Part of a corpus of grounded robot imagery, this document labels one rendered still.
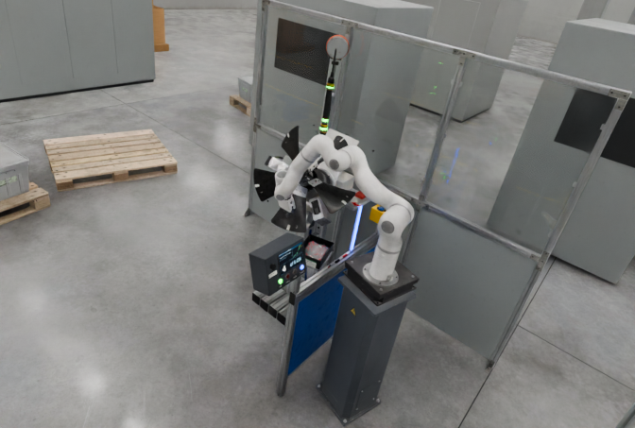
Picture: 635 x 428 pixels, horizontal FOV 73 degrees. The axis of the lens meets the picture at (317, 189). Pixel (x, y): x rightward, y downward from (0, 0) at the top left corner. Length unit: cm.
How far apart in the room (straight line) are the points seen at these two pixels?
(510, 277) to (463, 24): 585
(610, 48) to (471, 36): 405
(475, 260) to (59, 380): 274
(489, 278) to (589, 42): 232
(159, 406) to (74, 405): 47
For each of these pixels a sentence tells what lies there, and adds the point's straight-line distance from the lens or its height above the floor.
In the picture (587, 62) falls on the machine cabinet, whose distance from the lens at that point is 454.
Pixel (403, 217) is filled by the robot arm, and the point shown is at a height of 142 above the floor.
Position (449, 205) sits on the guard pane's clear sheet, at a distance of 309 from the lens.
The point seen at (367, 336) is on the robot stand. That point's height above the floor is 73.
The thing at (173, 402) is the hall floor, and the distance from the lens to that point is 299.
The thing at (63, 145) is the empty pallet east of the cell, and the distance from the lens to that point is 566.
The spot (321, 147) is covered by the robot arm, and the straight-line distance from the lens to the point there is 215.
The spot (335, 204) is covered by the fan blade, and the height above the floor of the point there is 115.
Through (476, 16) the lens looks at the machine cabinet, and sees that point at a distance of 824.
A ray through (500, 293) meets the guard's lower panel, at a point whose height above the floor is 62.
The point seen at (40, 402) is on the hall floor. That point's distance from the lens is 317.
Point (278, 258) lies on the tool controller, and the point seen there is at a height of 123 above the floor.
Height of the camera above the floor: 246
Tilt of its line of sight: 29 degrees down
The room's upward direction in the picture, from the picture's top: 9 degrees clockwise
